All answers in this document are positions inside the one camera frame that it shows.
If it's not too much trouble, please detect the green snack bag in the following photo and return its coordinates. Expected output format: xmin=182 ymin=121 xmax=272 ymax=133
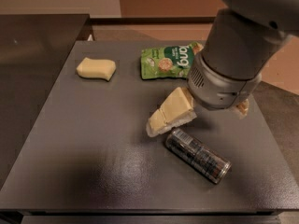
xmin=140 ymin=42 xmax=204 ymax=79

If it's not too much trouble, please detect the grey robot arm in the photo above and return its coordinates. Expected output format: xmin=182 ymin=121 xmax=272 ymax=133
xmin=141 ymin=0 xmax=299 ymax=137

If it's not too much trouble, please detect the dark redbull can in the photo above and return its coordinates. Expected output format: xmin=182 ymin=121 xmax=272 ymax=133
xmin=165 ymin=128 xmax=232 ymax=184

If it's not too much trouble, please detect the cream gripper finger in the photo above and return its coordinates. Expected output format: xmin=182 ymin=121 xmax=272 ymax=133
xmin=146 ymin=87 xmax=197 ymax=137
xmin=231 ymin=99 xmax=249 ymax=119

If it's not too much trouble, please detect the yellow sponge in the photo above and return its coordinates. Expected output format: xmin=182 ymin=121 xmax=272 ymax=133
xmin=77 ymin=58 xmax=116 ymax=81

